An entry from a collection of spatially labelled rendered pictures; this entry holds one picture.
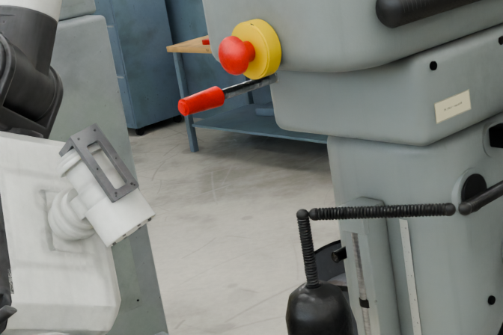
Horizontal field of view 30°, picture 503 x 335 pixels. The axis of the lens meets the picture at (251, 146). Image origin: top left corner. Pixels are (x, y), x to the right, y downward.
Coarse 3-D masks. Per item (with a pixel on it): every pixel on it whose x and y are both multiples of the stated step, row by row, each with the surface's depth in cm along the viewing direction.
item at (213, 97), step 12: (240, 84) 108; (252, 84) 109; (264, 84) 110; (192, 96) 104; (204, 96) 104; (216, 96) 105; (228, 96) 107; (180, 108) 104; (192, 108) 103; (204, 108) 105
